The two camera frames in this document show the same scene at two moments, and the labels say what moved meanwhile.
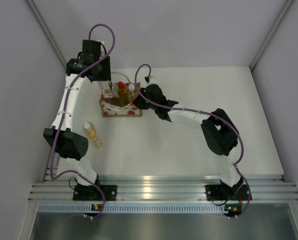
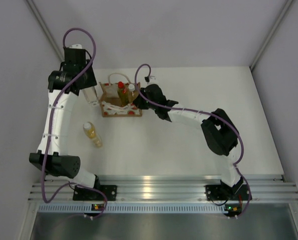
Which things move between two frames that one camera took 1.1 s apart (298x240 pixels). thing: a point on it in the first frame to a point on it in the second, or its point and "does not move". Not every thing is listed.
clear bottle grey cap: [107, 88] to [91, 95]
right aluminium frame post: [288, 3] does not move
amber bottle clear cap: [90, 131] does not move
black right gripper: [139, 104] does not move
